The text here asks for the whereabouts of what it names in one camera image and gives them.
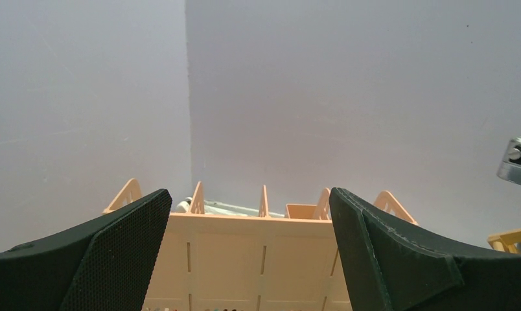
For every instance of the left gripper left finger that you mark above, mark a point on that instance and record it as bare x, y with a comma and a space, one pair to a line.
103, 264

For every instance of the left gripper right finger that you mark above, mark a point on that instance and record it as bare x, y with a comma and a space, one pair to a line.
391, 264

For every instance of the wooden wine rack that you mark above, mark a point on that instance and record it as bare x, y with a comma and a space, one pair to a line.
509, 241

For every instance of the peach plastic organizer basket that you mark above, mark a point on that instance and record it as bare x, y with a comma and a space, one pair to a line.
255, 261

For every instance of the white item behind basket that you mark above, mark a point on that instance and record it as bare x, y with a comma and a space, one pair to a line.
213, 207

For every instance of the pink clipboard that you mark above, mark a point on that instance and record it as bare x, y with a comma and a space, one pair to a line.
510, 166

